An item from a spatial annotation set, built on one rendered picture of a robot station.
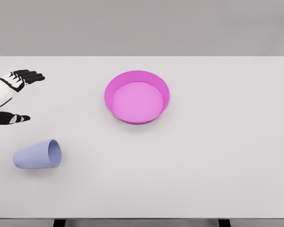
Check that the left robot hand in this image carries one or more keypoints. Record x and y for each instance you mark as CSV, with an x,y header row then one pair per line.
x,y
1,91

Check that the lavender plastic cup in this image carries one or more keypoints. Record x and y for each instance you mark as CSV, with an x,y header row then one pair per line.
x,y
29,156

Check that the pink round plate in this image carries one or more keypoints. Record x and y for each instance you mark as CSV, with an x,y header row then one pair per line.
x,y
137,99

